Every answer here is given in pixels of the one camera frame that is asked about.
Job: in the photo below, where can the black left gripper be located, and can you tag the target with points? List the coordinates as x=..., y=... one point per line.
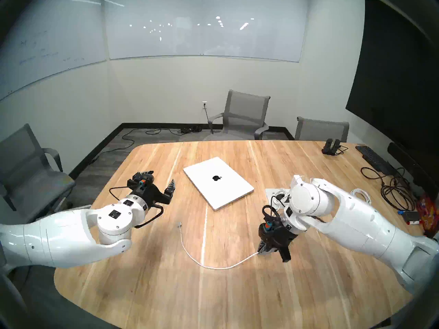
x=147, y=194

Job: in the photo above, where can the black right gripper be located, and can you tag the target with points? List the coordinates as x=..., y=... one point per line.
x=276, y=235

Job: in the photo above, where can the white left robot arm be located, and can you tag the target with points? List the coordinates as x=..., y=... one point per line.
x=68, y=235

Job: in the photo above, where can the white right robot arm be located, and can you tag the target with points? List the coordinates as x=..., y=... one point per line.
x=360, y=222

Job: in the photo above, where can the silver closed MacBook laptop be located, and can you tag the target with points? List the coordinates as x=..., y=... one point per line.
x=223, y=191

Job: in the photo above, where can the black controller charging dock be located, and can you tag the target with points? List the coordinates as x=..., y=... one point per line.
x=331, y=146

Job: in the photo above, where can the grey tabletop power outlet plate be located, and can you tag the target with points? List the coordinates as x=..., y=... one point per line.
x=270, y=194

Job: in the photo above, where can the grey mesh office chair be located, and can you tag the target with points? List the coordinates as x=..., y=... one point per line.
x=27, y=174
x=322, y=131
x=245, y=109

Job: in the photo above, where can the black keyboard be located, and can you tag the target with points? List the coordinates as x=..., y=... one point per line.
x=374, y=158

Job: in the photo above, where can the small grey box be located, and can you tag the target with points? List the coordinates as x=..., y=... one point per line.
x=411, y=216

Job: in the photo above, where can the red marker pen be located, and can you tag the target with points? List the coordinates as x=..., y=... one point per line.
x=413, y=222

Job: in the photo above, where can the colourful snack bag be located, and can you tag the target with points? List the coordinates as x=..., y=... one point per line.
x=428, y=211

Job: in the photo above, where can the wide blank glass whiteboard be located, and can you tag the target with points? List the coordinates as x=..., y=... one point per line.
x=205, y=30

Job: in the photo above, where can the black video sound bar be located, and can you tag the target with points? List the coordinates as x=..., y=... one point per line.
x=411, y=169

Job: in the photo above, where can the glass whiteboard with blue writing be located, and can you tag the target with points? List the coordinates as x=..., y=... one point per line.
x=44, y=40

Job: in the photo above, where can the large black wall screen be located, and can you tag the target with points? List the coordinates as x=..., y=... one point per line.
x=394, y=74

